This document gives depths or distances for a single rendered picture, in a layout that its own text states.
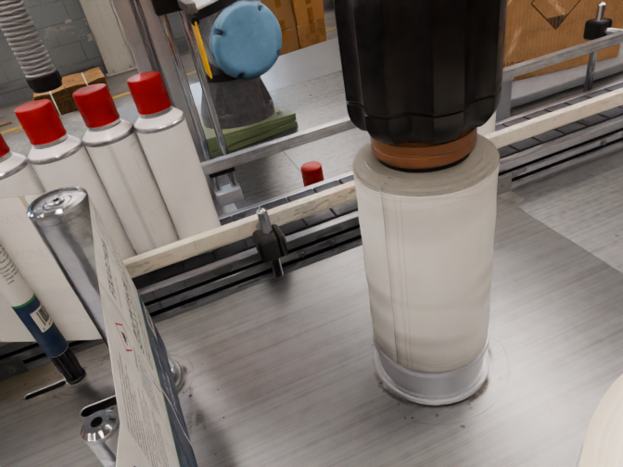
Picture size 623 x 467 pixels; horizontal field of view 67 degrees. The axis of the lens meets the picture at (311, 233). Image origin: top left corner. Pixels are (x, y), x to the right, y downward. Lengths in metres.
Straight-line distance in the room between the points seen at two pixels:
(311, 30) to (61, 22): 2.82
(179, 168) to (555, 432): 0.40
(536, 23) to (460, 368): 0.77
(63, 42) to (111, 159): 5.47
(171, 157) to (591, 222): 0.49
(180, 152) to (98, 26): 5.46
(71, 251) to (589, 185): 0.62
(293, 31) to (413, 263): 3.93
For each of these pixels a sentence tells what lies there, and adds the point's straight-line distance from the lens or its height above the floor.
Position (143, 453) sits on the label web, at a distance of 0.20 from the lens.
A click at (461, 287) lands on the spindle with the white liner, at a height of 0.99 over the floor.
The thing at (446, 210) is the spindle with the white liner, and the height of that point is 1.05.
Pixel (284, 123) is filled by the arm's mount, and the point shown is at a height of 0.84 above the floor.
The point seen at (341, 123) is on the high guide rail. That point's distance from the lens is 0.62.
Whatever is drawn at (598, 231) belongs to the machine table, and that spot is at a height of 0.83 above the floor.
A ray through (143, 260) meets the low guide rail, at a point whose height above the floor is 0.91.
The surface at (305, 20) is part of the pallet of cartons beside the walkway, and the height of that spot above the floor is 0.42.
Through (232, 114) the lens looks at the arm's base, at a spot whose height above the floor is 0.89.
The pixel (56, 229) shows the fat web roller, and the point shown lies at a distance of 0.34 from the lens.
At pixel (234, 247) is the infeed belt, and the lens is 0.57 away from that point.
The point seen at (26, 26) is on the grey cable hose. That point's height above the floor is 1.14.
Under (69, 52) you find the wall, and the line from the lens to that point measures 5.99.
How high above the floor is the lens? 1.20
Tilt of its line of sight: 35 degrees down
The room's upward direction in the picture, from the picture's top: 12 degrees counter-clockwise
